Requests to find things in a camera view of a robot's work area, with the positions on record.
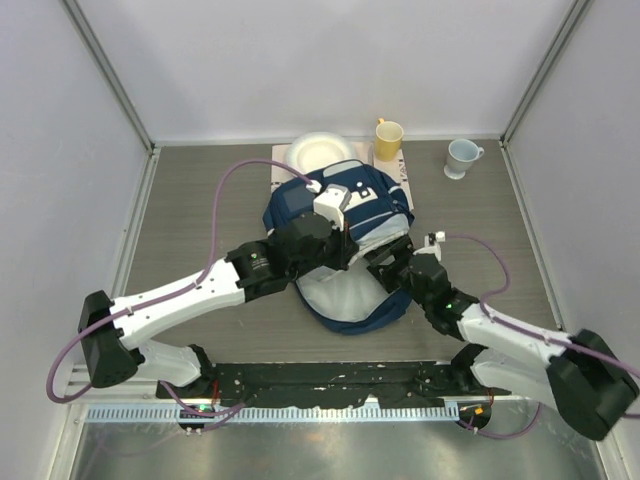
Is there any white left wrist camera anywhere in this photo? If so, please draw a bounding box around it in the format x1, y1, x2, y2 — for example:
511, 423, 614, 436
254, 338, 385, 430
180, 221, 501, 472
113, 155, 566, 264
306, 180, 351, 231

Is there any light blue mug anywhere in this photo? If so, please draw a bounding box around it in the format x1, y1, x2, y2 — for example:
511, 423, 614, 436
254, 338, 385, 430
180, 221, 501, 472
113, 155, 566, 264
443, 139, 485, 180

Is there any white paper plate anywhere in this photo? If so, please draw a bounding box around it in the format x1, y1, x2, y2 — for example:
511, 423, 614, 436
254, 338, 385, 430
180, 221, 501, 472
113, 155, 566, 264
285, 132, 357, 173

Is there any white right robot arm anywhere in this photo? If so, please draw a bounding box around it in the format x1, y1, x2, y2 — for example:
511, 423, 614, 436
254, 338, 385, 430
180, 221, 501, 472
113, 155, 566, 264
365, 231, 639, 441

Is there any blue student backpack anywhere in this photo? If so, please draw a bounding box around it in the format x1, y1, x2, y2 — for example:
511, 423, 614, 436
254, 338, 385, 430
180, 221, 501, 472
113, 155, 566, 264
262, 158, 416, 337

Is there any yellow mug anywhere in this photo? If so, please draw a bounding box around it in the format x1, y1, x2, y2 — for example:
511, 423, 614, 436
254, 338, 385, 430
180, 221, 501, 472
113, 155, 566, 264
374, 118, 404, 161

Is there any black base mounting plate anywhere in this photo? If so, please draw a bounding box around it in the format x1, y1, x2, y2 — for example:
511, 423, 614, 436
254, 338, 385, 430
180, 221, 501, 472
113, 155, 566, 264
174, 361, 507, 409

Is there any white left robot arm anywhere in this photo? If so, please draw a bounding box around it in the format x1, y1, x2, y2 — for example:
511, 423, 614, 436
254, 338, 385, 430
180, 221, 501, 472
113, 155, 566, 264
78, 213, 359, 399

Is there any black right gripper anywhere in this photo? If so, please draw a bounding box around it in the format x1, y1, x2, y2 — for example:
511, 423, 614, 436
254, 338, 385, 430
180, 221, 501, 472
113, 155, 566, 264
359, 235, 431, 311

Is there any patterned cloth placemat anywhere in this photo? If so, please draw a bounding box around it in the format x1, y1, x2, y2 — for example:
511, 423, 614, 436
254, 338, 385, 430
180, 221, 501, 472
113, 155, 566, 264
272, 141, 414, 210

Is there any slotted cable duct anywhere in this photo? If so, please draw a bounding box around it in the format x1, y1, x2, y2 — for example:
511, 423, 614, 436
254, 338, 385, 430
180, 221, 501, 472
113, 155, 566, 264
85, 402, 459, 424

